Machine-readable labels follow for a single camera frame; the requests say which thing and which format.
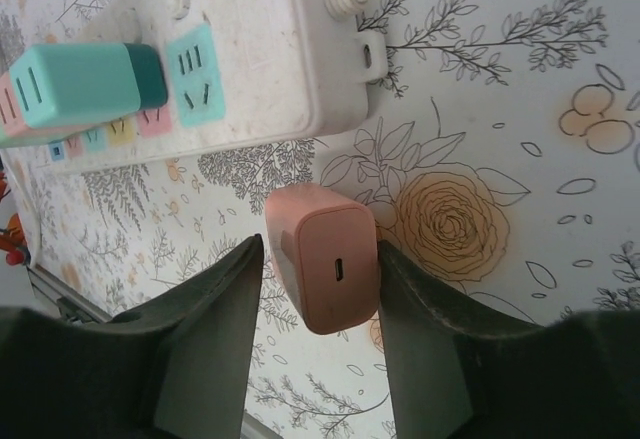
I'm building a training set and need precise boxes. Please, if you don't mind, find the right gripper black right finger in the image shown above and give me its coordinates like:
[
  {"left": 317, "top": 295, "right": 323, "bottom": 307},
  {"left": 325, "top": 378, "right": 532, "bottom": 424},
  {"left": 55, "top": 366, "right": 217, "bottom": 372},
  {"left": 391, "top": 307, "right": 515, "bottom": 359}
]
[{"left": 377, "top": 238, "right": 640, "bottom": 439}]

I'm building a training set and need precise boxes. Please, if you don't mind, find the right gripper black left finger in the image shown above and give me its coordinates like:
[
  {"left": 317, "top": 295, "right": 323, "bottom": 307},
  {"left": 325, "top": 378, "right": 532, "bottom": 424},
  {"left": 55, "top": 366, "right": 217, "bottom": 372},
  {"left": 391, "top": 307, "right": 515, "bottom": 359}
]
[{"left": 0, "top": 235, "right": 265, "bottom": 439}]

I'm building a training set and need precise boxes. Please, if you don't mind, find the floral tablecloth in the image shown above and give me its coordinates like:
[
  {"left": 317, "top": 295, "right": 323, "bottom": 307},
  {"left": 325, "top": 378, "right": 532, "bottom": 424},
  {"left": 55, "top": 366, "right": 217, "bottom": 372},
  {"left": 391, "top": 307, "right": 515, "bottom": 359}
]
[{"left": 0, "top": 0, "right": 640, "bottom": 439}]

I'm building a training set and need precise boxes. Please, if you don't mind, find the dusty pink charger plug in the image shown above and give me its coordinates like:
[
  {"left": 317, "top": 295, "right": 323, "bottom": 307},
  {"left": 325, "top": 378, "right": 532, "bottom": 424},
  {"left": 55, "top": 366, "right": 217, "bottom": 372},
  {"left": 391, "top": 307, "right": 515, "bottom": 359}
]
[{"left": 264, "top": 182, "right": 377, "bottom": 336}]

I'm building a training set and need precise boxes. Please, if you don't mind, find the teal plug adapter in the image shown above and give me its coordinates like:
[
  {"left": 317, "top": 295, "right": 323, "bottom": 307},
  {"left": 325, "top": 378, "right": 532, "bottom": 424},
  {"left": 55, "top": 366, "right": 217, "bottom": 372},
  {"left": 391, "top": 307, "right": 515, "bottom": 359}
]
[{"left": 8, "top": 42, "right": 144, "bottom": 129}]

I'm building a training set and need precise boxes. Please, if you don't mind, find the white power strip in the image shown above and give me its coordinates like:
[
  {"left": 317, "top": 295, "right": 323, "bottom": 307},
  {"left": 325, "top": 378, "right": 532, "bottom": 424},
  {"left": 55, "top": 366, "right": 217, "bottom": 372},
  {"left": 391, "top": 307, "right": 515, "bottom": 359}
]
[{"left": 0, "top": 0, "right": 389, "bottom": 176}]

